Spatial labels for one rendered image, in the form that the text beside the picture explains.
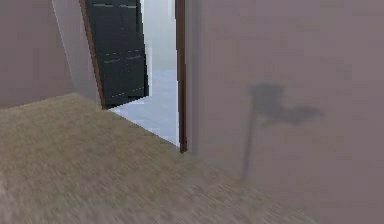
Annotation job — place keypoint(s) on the black cupboard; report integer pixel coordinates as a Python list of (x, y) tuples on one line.
[(116, 50)]

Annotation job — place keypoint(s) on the brown door frame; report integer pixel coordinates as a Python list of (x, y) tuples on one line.
[(181, 76)]

